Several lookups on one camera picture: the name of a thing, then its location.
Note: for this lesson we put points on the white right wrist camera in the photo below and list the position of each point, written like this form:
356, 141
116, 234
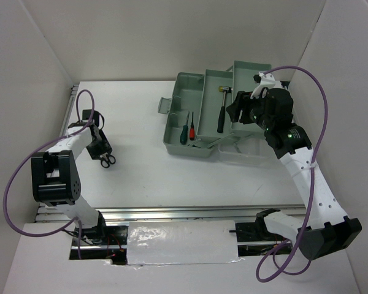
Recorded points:
263, 81

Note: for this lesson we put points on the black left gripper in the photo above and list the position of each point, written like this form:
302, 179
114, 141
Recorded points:
106, 147

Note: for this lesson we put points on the green cantilever toolbox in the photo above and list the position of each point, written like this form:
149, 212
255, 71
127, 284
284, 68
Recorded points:
199, 93

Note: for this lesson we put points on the large green handled screwdriver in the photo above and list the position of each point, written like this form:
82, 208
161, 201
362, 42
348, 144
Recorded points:
184, 133

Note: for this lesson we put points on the black handled scissors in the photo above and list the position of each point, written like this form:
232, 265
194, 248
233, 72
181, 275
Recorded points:
107, 160

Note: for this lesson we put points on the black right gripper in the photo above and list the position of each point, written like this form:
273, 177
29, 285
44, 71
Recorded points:
233, 109

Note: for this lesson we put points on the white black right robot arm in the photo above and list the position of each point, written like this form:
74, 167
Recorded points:
326, 227

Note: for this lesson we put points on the red handled screwdriver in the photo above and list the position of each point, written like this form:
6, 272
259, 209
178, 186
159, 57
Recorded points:
192, 130

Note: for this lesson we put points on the small hammer black handle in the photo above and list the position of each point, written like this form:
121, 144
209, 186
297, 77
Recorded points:
225, 90

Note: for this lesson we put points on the white foil cover sheet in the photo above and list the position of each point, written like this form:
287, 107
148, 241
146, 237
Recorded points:
182, 243

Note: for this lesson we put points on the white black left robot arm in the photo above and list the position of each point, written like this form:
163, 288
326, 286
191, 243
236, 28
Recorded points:
55, 178

